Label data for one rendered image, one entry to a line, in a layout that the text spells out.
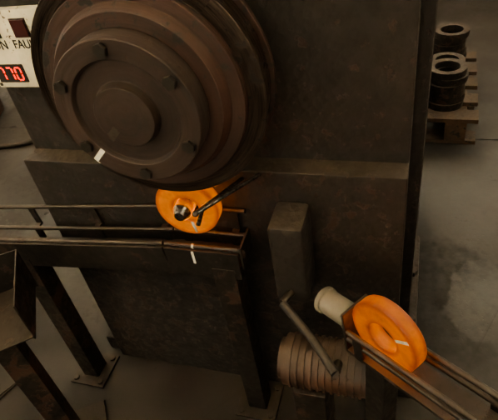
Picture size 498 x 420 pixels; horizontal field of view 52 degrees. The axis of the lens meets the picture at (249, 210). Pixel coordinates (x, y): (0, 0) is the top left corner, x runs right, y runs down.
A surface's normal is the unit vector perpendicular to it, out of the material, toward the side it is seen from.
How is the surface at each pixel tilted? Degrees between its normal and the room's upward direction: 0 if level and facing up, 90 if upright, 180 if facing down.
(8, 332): 5
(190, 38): 54
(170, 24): 43
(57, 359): 0
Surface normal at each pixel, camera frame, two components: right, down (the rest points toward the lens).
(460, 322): -0.14, -0.76
